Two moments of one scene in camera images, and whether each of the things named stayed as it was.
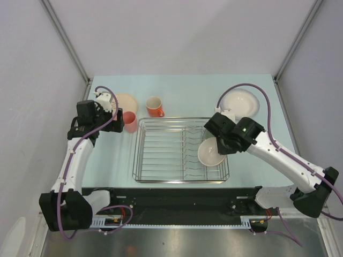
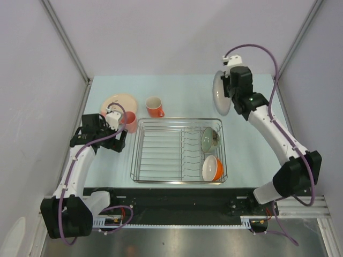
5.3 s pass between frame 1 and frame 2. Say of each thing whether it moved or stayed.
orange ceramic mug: stayed
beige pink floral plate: stayed
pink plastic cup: stayed
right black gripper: moved
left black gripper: moved
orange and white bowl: moved
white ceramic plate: moved
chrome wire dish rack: stayed
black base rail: stayed
